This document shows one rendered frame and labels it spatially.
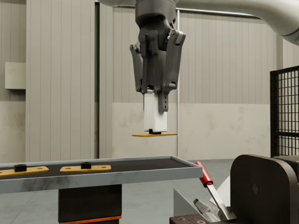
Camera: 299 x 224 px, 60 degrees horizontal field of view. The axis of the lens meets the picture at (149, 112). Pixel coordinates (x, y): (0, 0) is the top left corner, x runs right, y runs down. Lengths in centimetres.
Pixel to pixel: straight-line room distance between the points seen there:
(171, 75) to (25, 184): 28
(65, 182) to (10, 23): 688
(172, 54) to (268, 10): 38
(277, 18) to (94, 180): 62
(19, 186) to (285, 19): 72
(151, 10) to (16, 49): 660
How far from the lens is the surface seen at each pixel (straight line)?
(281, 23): 82
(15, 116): 683
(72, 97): 570
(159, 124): 46
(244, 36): 809
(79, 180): 41
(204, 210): 102
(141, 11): 48
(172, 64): 44
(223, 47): 768
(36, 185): 41
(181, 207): 108
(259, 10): 76
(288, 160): 44
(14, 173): 47
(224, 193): 102
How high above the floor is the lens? 125
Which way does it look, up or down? 1 degrees up
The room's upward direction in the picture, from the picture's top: straight up
